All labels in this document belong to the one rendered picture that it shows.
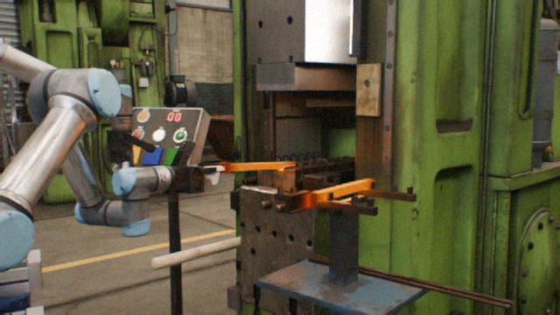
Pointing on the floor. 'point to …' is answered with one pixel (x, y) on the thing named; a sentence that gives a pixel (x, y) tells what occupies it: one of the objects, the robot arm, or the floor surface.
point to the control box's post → (174, 252)
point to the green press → (134, 57)
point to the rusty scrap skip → (222, 136)
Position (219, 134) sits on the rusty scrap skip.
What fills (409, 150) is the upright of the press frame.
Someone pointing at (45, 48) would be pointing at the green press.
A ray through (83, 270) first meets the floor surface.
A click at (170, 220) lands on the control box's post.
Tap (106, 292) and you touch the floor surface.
